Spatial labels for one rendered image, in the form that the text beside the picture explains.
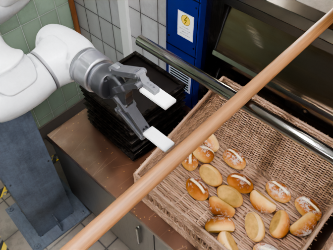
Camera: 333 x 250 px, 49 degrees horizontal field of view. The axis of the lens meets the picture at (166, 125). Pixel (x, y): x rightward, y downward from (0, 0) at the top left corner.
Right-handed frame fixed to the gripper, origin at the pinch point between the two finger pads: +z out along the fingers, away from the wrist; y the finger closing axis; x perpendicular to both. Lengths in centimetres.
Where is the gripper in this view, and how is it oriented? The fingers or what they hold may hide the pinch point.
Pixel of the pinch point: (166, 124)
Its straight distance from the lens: 73.4
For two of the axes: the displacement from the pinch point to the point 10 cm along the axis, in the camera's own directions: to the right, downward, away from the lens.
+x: -6.9, 5.6, -4.6
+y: 0.0, 6.4, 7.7
